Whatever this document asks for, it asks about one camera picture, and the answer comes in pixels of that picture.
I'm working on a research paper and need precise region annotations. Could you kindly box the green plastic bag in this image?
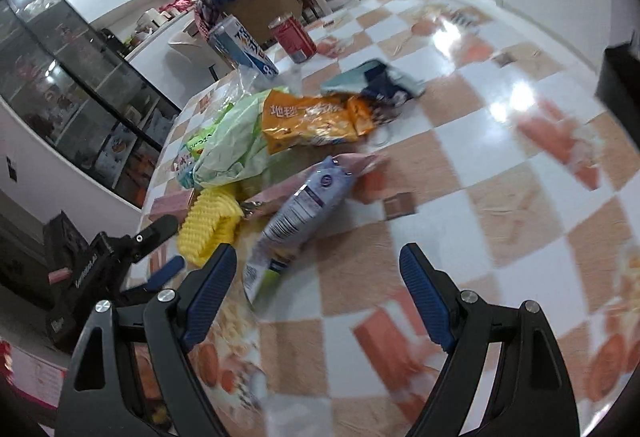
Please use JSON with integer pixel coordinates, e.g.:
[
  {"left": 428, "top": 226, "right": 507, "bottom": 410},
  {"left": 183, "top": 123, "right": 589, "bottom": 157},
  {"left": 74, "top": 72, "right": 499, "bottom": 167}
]
[{"left": 192, "top": 89, "right": 292, "bottom": 188}]

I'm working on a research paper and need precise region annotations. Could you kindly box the lavender snack packet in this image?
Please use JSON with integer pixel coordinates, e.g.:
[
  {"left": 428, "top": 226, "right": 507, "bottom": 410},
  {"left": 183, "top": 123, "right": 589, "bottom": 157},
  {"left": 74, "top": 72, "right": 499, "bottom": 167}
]
[{"left": 242, "top": 153, "right": 385, "bottom": 306}]

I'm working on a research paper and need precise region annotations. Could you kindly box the orange snack bag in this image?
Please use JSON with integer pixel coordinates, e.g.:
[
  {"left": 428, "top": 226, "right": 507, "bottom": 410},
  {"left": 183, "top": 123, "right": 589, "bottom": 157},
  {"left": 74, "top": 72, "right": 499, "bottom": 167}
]
[{"left": 262, "top": 90, "right": 378, "bottom": 154}]

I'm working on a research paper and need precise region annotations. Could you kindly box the pink carton box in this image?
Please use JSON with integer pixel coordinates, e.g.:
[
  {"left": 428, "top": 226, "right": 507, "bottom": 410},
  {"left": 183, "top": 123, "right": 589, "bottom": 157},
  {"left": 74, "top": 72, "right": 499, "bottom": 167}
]
[{"left": 149, "top": 189, "right": 198, "bottom": 223}]

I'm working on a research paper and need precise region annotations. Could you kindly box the black round trash bin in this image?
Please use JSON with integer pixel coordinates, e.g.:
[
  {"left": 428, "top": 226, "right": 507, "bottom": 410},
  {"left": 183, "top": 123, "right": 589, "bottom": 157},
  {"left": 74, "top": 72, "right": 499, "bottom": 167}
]
[{"left": 596, "top": 42, "right": 640, "bottom": 148}]

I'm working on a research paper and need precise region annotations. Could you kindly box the yellow corrugated sponge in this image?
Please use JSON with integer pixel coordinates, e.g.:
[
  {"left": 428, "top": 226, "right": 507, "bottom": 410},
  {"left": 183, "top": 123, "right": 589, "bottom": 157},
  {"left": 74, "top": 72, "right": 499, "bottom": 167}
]
[{"left": 177, "top": 184, "right": 244, "bottom": 268}]

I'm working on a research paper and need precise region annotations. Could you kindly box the glass display cabinet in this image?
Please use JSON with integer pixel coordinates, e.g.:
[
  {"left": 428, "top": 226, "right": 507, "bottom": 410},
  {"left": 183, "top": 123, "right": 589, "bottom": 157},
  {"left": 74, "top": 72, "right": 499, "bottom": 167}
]
[{"left": 1, "top": 0, "right": 179, "bottom": 207}]

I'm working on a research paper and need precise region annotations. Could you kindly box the blue white drink carton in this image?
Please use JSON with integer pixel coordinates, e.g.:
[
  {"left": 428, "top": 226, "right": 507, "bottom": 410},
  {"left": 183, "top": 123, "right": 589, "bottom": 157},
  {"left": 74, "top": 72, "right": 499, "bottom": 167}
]
[{"left": 208, "top": 15, "right": 279, "bottom": 78}]

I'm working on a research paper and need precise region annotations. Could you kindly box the red soda can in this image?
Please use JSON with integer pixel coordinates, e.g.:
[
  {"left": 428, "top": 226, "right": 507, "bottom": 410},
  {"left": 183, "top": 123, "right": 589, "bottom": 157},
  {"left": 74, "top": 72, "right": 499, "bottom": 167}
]
[{"left": 268, "top": 13, "right": 317, "bottom": 64}]

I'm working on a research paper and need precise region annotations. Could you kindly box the cardboard box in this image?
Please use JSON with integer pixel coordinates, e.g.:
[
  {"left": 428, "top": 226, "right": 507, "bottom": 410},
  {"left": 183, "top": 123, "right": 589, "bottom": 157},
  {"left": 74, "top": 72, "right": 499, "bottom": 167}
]
[{"left": 222, "top": 0, "right": 303, "bottom": 46}]

